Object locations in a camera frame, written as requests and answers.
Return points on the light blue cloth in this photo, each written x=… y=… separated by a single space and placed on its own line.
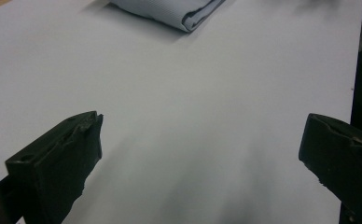
x=173 y=11

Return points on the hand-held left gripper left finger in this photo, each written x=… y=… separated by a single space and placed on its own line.
x=54 y=168

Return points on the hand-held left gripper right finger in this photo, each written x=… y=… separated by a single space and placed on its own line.
x=344 y=155

